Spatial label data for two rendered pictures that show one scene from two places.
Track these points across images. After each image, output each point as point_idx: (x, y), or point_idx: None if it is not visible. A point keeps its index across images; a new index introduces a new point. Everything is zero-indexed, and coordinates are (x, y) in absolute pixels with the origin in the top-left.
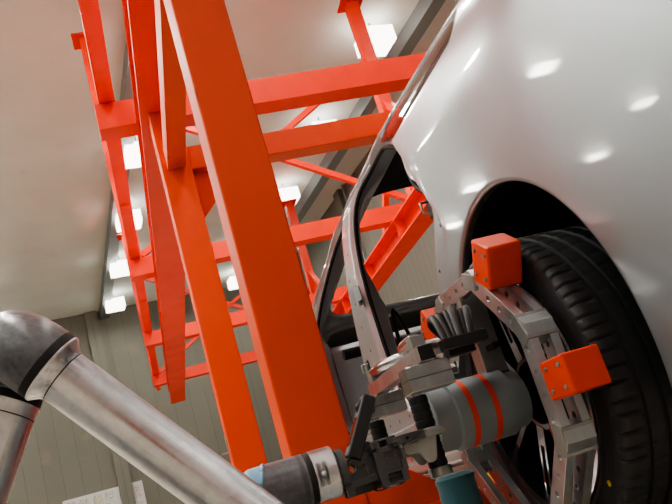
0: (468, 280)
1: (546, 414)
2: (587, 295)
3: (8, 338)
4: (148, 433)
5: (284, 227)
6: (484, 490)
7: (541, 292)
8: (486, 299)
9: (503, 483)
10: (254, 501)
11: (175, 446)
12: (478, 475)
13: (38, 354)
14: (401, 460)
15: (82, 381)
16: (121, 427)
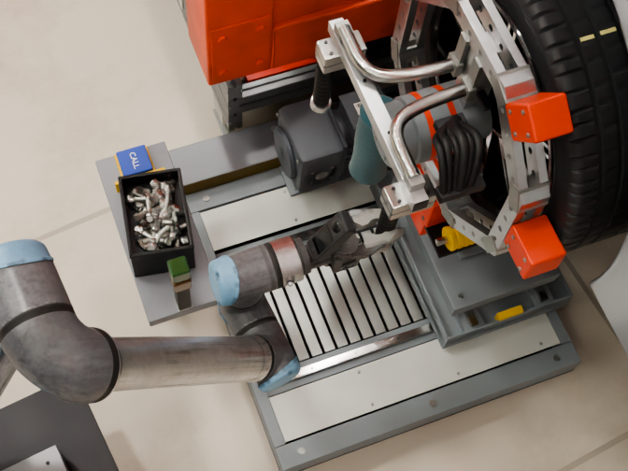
0: (499, 93)
1: (492, 227)
2: (592, 197)
3: (64, 392)
4: (176, 383)
5: None
6: (400, 86)
7: (558, 155)
8: (504, 130)
9: (421, 87)
10: (245, 375)
11: (195, 379)
12: None
13: (95, 399)
14: (356, 258)
15: (127, 385)
16: (155, 388)
